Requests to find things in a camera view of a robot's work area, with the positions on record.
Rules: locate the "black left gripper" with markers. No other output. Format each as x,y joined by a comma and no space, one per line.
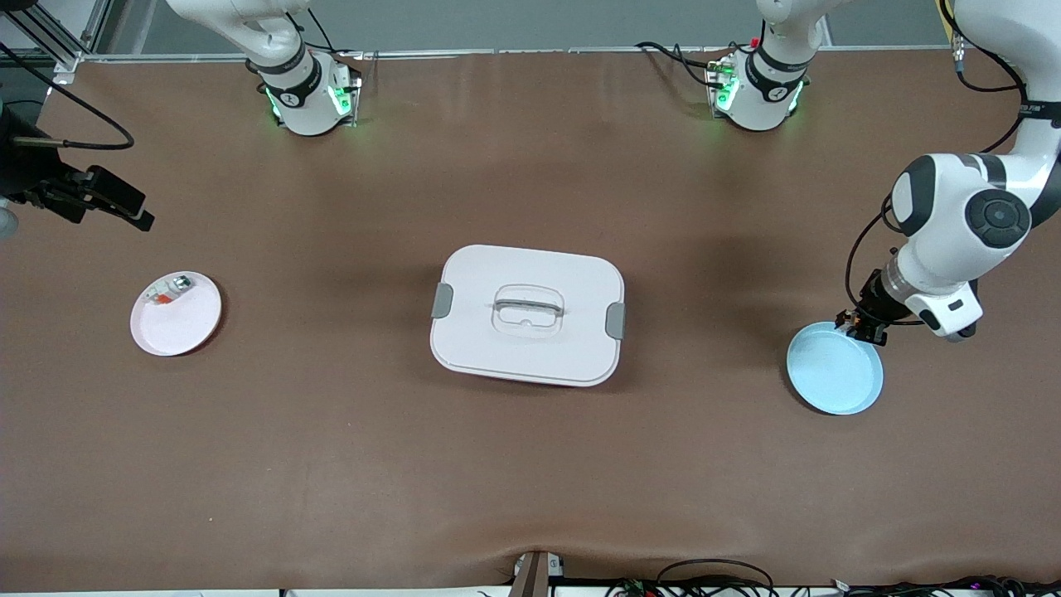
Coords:
874,300

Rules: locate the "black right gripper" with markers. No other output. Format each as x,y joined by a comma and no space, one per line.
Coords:
25,170

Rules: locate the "white lidded storage box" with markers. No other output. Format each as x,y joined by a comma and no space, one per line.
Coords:
530,348

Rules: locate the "light blue round plate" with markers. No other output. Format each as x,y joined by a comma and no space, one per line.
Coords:
833,373

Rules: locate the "white round plate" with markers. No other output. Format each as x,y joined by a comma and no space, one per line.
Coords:
174,327

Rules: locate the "brown table mat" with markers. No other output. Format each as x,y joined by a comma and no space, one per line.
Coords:
530,464

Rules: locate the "aluminium frame profile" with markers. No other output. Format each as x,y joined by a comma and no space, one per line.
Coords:
66,58

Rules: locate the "brown metal bracket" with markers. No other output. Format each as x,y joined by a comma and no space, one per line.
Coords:
530,580

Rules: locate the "silver table edge rail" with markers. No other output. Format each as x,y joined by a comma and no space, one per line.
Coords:
539,51

